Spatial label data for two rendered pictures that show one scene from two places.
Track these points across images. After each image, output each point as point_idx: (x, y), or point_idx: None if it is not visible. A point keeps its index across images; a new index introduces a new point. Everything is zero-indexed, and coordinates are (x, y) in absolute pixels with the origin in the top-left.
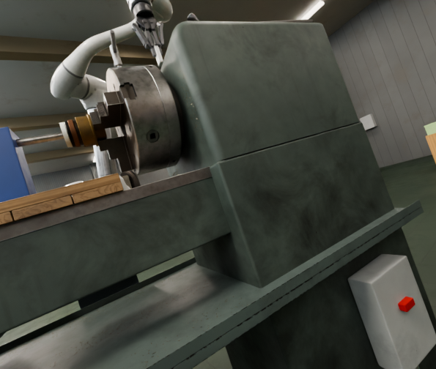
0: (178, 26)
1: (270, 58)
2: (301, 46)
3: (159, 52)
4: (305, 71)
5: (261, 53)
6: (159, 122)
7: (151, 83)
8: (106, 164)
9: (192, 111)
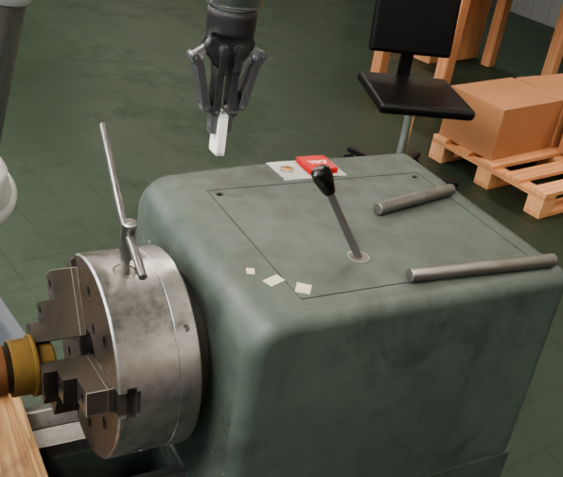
0: (264, 338)
1: (405, 371)
2: (484, 337)
3: (224, 132)
4: (461, 381)
5: (392, 364)
6: (158, 440)
7: (172, 389)
8: None
9: (219, 440)
